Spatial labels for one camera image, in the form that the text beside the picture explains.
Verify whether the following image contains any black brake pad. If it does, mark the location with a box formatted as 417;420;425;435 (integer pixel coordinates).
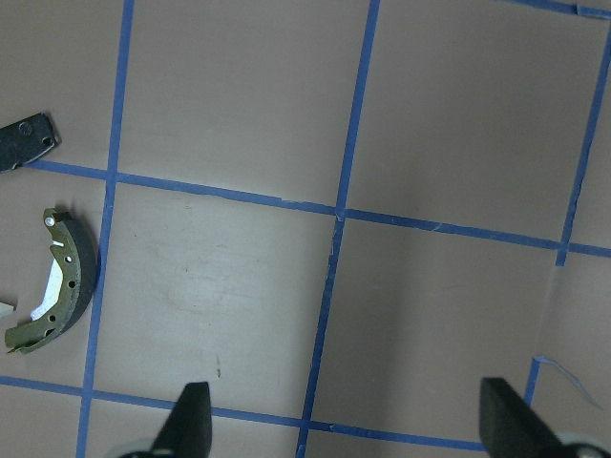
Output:
0;113;59;174

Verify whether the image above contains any green brake shoe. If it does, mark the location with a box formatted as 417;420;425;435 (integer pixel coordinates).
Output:
5;208;97;354

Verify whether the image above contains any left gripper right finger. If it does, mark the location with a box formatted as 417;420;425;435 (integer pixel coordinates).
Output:
478;377;562;458

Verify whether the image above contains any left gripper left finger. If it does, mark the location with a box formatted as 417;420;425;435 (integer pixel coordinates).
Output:
151;382;212;458

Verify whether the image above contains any white curved plastic part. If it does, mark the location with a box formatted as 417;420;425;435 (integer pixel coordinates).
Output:
0;302;16;319

